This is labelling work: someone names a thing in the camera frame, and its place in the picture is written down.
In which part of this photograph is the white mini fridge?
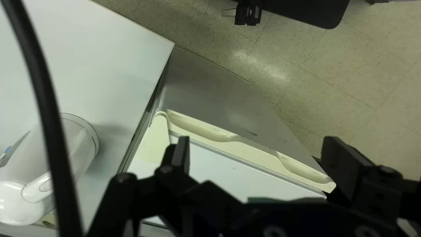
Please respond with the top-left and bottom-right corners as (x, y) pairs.
(118, 44), (340, 230)

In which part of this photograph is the white electric kettle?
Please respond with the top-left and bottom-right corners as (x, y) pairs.
(0, 111), (102, 227)

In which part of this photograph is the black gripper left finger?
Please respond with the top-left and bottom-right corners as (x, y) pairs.
(158, 134), (193, 177)

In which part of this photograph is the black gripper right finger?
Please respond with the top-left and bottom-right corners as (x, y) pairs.
(320, 134), (379, 203)

